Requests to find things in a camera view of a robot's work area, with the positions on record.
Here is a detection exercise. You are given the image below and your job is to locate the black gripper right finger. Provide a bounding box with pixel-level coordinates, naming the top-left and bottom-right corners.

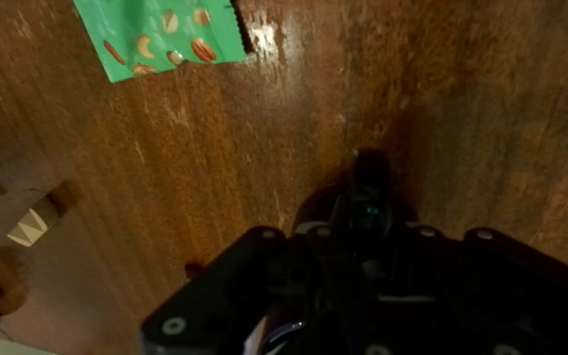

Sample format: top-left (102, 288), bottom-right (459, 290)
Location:
top-left (369, 148), bottom-right (398, 233)

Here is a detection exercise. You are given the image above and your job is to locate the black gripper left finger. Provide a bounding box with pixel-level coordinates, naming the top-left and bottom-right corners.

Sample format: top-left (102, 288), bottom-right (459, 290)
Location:
top-left (333, 148), bottom-right (372, 233)

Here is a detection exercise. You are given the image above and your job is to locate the green snack packet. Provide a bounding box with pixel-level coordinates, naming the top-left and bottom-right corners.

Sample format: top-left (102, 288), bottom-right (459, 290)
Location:
top-left (71, 0), bottom-right (254, 85)

